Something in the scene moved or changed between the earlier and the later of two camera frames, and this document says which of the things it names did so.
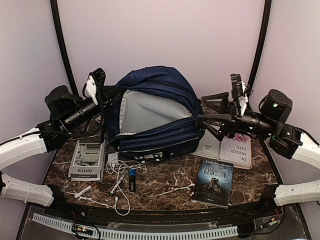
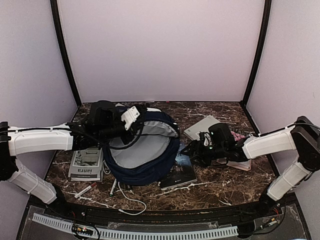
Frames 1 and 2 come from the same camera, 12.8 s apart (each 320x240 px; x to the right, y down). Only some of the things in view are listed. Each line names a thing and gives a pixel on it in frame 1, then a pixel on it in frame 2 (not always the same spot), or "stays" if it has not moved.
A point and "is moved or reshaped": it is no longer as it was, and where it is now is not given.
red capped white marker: (85, 190) stays
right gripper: (235, 117) to (200, 158)
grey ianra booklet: (88, 162) stays
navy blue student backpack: (154, 113) is moved or reshaped
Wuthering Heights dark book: (212, 184) to (183, 173)
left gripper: (105, 102) to (126, 140)
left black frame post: (58, 29) stays
